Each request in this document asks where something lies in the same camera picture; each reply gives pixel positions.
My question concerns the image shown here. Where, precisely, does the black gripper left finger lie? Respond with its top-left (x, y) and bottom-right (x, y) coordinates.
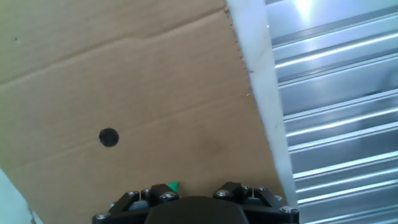
top-left (91, 183), bottom-right (180, 224)

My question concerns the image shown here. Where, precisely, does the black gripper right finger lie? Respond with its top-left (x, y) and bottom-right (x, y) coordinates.
top-left (212, 182), bottom-right (300, 224)

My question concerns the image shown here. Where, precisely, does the black round dot mark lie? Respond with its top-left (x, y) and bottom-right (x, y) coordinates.
top-left (98, 128), bottom-right (120, 148)

